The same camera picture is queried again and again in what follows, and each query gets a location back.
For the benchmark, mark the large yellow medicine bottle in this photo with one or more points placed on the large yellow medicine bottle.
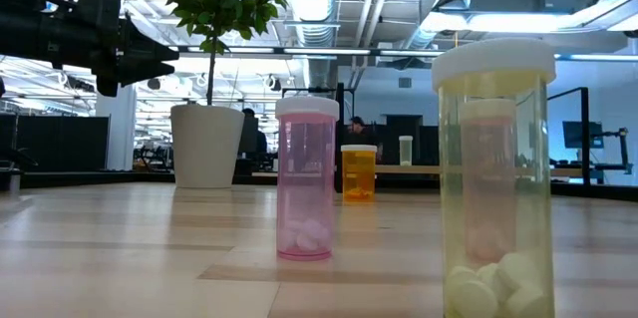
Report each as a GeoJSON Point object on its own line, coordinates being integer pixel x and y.
{"type": "Point", "coordinates": [493, 59]}

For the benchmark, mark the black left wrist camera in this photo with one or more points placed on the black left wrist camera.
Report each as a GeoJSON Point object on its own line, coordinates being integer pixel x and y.
{"type": "Point", "coordinates": [99, 5]}

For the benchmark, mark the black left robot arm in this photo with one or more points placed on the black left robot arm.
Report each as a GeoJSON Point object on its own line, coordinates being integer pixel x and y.
{"type": "Point", "coordinates": [30, 34]}

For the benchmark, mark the black computer monitor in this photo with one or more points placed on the black computer monitor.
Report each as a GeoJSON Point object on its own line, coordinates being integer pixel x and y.
{"type": "Point", "coordinates": [580, 133]}

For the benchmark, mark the black partition panel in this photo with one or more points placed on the black partition panel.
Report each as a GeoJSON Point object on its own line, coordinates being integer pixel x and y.
{"type": "Point", "coordinates": [65, 143]}

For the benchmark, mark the wooden shelf with black frame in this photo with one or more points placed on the wooden shelf with black frame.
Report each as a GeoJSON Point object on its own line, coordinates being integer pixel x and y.
{"type": "Point", "coordinates": [428, 170]}

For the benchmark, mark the white plant pot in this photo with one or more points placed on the white plant pot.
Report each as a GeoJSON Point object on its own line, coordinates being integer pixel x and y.
{"type": "Point", "coordinates": [207, 148]}

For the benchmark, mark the small yellow medicine bottle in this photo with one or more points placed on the small yellow medicine bottle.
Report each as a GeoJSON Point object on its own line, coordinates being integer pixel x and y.
{"type": "Point", "coordinates": [406, 151]}

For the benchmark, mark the person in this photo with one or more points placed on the person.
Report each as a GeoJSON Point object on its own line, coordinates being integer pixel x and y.
{"type": "Point", "coordinates": [358, 131]}
{"type": "Point", "coordinates": [255, 133]}

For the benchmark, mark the long linear ceiling light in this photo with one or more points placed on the long linear ceiling light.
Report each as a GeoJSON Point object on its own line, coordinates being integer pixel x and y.
{"type": "Point", "coordinates": [324, 51]}

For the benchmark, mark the large orange medicine bottle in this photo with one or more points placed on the large orange medicine bottle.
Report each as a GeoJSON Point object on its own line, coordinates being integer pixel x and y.
{"type": "Point", "coordinates": [359, 173]}

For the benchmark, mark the black aluminium table frame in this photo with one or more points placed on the black aluminium table frame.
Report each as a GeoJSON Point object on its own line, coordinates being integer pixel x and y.
{"type": "Point", "coordinates": [99, 178]}

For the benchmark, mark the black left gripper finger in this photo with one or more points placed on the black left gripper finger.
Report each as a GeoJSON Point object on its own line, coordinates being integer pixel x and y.
{"type": "Point", "coordinates": [144, 48]}
{"type": "Point", "coordinates": [134, 71]}

